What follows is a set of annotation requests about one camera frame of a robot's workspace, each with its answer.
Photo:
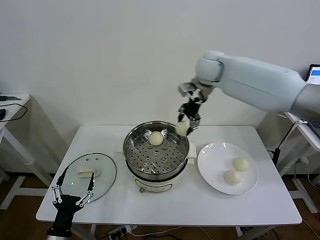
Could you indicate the stainless steel steamer basket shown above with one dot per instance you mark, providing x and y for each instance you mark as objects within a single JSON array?
[{"x": 140, "y": 152}]

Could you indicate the grey open laptop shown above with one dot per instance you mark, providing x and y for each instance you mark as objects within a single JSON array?
[{"x": 315, "y": 75}]

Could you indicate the white side table with laptop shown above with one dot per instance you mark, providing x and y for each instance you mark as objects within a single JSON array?
[{"x": 308, "y": 133}]

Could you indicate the white power strip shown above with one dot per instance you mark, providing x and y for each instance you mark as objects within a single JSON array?
[{"x": 120, "y": 230}]

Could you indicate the white round plate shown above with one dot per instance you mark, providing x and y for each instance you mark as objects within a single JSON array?
[{"x": 212, "y": 162}]

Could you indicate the black table clamp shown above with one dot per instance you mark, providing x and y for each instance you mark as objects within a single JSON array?
[{"x": 276, "y": 155}]

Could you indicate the white steamed baozi bun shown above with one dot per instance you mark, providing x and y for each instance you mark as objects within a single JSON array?
[
  {"x": 156, "y": 138},
  {"x": 182, "y": 128},
  {"x": 241, "y": 164},
  {"x": 231, "y": 177}
]

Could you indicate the glass pot lid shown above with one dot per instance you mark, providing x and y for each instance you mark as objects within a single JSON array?
[{"x": 105, "y": 170}]

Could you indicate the brown cooker knob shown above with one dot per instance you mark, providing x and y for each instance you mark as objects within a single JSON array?
[{"x": 142, "y": 190}]

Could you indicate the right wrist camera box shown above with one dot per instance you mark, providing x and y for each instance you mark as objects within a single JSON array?
[{"x": 186, "y": 87}]

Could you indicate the white plug adapter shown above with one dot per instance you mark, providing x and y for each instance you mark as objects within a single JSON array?
[{"x": 303, "y": 160}]

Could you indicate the black computer mouse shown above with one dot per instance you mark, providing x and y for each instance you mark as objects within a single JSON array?
[{"x": 2, "y": 114}]

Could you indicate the flat dark green object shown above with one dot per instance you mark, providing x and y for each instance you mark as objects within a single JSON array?
[{"x": 7, "y": 98}]

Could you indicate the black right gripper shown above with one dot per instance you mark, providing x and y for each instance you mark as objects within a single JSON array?
[{"x": 193, "y": 107}]

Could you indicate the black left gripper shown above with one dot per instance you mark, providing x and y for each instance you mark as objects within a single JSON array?
[{"x": 66, "y": 203}]

